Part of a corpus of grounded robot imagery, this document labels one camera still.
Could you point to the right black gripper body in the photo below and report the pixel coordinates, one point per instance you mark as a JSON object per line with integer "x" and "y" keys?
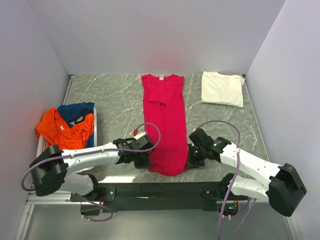
{"x": 196, "y": 156}

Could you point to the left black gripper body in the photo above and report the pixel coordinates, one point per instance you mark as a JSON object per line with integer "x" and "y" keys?
{"x": 142, "y": 160}

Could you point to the pink red t-shirt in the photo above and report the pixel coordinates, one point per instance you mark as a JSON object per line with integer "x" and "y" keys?
{"x": 164, "y": 106}

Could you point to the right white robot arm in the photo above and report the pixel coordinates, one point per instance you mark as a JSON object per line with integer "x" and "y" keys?
{"x": 279, "y": 185}

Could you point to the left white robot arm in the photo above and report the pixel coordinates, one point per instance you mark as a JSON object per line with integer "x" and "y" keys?
{"x": 57, "y": 170}

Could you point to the black base beam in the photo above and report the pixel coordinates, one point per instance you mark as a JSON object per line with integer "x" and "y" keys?
{"x": 161, "y": 196}

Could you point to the folded white t-shirt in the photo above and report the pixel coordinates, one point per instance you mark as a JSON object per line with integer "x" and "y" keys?
{"x": 222, "y": 89}

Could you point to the dark blue t-shirt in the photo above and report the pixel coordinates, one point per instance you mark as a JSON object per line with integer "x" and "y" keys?
{"x": 74, "y": 114}

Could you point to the orange t-shirt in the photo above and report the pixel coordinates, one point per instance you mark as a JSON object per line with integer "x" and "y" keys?
{"x": 56, "y": 131}

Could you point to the white plastic laundry basket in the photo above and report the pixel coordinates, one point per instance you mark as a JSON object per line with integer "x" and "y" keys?
{"x": 43, "y": 143}

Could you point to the aluminium frame rail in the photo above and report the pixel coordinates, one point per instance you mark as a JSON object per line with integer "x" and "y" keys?
{"x": 57, "y": 198}

